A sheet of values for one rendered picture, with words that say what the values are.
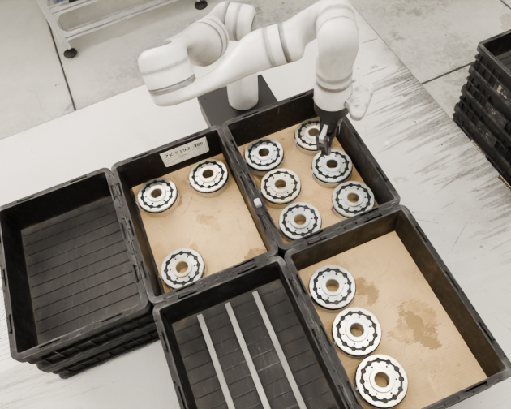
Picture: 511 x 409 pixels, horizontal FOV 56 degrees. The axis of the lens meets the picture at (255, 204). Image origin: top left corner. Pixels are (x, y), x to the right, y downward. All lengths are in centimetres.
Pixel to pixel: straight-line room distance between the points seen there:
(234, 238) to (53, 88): 201
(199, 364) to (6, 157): 100
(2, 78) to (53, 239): 199
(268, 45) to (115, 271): 67
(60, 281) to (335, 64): 83
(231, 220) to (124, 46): 200
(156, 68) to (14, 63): 243
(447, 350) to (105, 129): 120
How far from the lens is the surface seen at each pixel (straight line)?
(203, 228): 122
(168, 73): 89
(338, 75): 91
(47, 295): 128
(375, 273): 115
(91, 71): 299
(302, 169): 127
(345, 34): 84
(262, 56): 86
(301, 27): 88
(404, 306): 113
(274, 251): 105
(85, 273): 126
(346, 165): 125
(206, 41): 103
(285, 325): 110
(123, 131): 164
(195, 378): 110
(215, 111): 149
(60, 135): 173
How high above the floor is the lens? 189
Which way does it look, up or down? 59 degrees down
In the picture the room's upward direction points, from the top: 12 degrees counter-clockwise
